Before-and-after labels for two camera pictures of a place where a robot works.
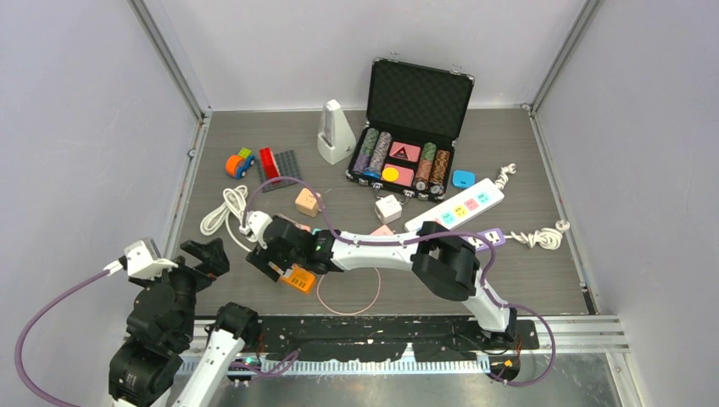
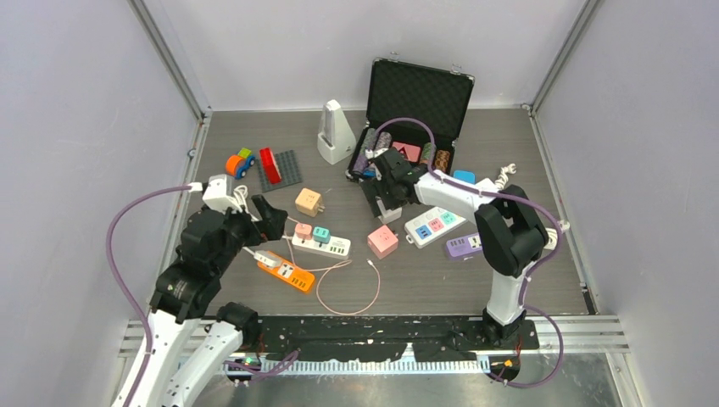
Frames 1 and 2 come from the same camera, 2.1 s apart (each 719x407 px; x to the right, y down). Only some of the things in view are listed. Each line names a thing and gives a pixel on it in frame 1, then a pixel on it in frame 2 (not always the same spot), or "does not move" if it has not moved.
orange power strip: (299, 278) does not move
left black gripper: (212, 251) → (273, 220)
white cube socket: (388, 209) does not move
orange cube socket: (306, 203) does not move
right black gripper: (261, 259) → (372, 187)
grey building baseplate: (287, 167) does not move
